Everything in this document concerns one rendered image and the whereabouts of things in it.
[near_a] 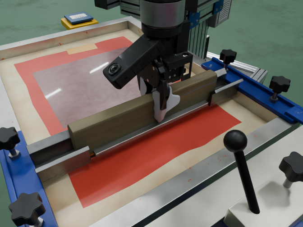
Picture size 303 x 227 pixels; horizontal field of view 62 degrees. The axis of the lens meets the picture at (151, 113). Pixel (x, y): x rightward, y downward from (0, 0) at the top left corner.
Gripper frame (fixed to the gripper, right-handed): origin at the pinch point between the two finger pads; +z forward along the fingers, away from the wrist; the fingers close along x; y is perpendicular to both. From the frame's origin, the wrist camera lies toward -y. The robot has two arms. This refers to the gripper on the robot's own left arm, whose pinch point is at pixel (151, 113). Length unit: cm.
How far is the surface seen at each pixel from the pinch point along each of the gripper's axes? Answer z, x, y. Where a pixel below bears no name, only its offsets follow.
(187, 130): 5.5, -4.5, 7.2
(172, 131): 5.6, -2.9, 4.1
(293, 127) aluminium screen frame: 2.9, -18.7, 25.9
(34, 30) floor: 102, 328, 28
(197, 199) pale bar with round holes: -3.1, -22.7, -6.9
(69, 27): 6, 72, 6
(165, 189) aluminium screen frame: 2.0, -16.2, -7.9
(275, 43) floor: 101, 124, 263
